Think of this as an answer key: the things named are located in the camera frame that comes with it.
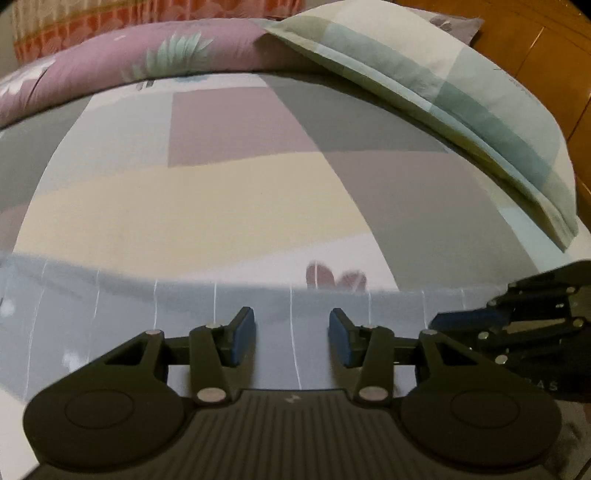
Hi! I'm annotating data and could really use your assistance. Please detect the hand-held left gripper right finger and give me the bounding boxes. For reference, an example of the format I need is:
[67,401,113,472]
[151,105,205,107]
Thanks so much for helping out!
[328,308,479,408]

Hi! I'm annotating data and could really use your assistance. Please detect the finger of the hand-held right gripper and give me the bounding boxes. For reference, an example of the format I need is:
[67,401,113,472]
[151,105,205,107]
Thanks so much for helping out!
[487,260,591,318]
[427,308,579,366]

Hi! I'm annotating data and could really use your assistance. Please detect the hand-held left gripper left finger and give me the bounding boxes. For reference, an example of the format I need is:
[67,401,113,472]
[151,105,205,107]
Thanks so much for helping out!
[104,305,256,408]

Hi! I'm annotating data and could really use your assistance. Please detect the grey striped pajama shorts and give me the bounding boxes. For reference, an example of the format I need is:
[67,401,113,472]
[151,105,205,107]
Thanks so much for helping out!
[0,251,513,402]

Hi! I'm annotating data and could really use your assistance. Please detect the patchwork bed sheet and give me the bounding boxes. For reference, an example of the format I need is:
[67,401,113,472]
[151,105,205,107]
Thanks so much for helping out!
[0,69,591,324]

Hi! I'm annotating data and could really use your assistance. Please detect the checked pillow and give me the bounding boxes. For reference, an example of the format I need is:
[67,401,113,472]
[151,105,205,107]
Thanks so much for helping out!
[263,0,580,252]

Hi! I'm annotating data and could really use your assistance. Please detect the purple floral pillow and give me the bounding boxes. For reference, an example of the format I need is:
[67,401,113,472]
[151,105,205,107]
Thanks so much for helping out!
[427,11,485,47]

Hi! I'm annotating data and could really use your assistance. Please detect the purple floral quilt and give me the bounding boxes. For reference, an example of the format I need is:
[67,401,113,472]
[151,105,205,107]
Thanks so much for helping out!
[0,18,324,127]

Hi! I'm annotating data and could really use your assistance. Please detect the patterned orange curtain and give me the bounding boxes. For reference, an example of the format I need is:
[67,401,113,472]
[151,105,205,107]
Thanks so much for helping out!
[11,0,305,65]

